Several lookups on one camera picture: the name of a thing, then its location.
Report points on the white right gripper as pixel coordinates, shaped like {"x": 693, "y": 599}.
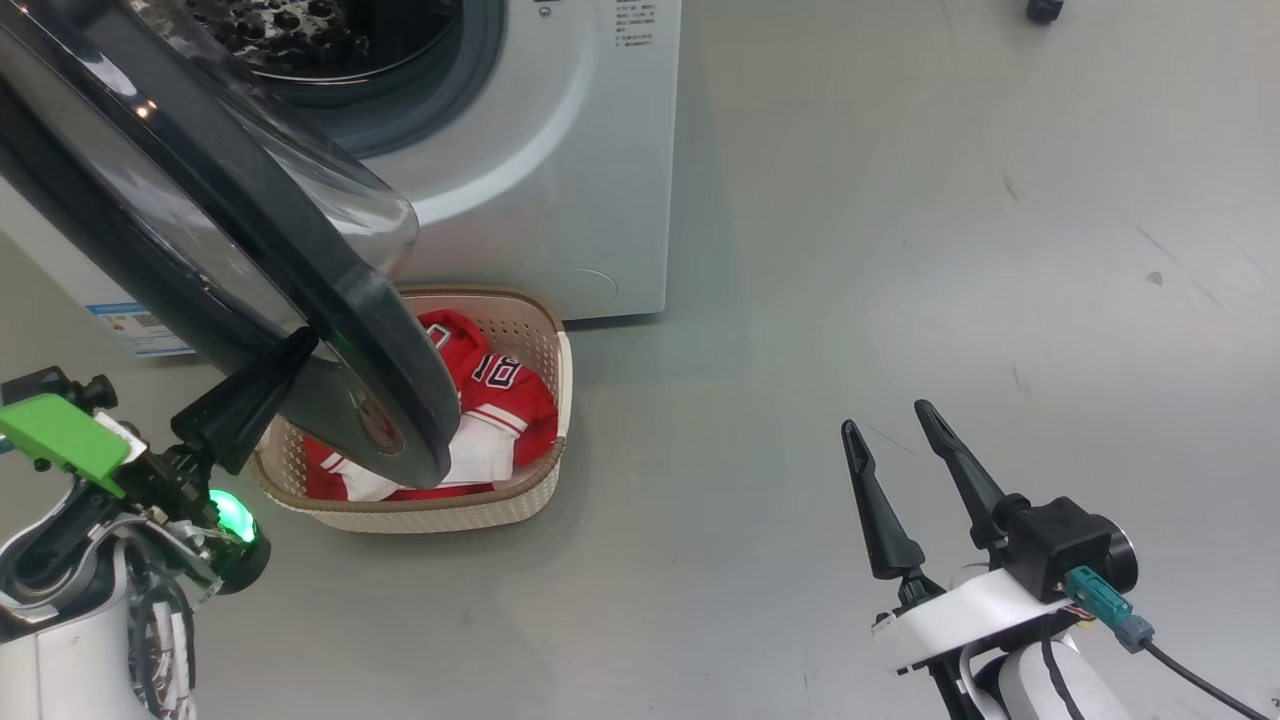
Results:
{"x": 980, "y": 610}

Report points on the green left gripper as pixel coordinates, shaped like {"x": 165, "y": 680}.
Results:
{"x": 60, "y": 435}

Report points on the dark round washing machine door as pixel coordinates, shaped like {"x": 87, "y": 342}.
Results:
{"x": 390, "y": 350}

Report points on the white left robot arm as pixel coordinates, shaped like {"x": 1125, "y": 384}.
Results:
{"x": 70, "y": 650}

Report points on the cream perforated laundry basket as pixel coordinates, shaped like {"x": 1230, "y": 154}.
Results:
{"x": 530, "y": 330}

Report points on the white washing machine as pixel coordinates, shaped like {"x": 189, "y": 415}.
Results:
{"x": 560, "y": 200}

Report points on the blue energy label sticker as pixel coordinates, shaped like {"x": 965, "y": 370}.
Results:
{"x": 140, "y": 330}

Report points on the black text warning label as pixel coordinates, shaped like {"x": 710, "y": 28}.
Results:
{"x": 633, "y": 22}

